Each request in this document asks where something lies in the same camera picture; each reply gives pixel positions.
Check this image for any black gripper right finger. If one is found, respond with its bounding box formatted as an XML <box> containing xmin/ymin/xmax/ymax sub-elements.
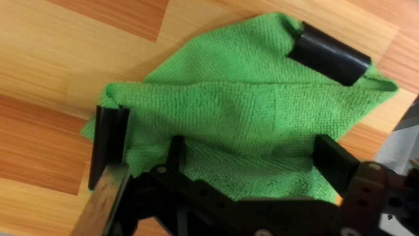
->
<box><xmin>312</xmin><ymin>134</ymin><xmax>364</xmax><ymax>189</ymax></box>

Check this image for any black clip on towel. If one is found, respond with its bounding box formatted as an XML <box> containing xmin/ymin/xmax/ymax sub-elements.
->
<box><xmin>287</xmin><ymin>22</ymin><xmax>374</xmax><ymax>88</ymax></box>

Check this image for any green microfiber towel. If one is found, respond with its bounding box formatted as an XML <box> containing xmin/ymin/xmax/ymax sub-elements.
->
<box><xmin>80</xmin><ymin>11</ymin><xmax>400</xmax><ymax>206</ymax></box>

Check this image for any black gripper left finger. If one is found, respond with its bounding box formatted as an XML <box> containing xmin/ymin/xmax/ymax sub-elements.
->
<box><xmin>167</xmin><ymin>134</ymin><xmax>188</xmax><ymax>178</ymax></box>

